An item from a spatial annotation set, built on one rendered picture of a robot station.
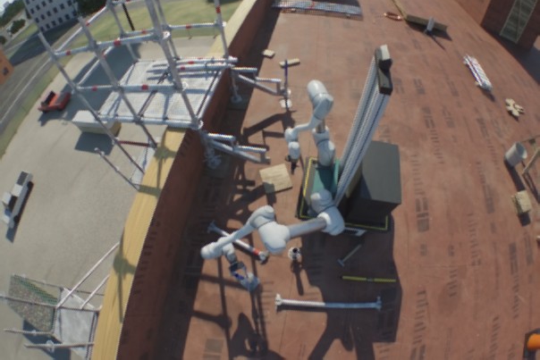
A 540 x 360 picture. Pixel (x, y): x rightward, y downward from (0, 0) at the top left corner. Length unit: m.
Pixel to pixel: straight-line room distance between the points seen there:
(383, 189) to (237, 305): 1.70
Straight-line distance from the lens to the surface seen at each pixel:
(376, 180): 1.97
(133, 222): 2.23
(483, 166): 4.13
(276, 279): 2.48
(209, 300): 2.58
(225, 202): 2.74
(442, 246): 3.11
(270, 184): 2.73
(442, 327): 3.07
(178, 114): 2.58
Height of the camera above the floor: 2.48
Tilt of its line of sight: 58 degrees down
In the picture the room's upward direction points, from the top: 5 degrees counter-clockwise
